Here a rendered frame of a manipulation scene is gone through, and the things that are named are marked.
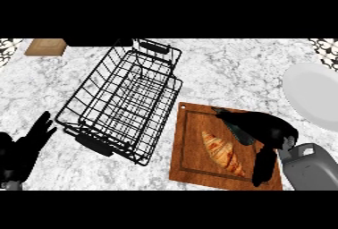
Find golden croissant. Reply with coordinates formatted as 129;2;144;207
200;131;246;178

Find black appliance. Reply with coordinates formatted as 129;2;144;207
64;38;134;48

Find tan wooden block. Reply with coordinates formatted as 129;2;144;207
23;38;69;57

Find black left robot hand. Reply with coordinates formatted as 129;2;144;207
0;111;57;184

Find white plate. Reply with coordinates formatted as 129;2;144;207
281;62;338;133

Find brown wooden cutting board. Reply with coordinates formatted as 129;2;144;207
168;101;283;191

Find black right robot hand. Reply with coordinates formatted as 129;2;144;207
211;106;299;188

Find black wire tiered basket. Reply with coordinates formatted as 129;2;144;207
54;38;184;167

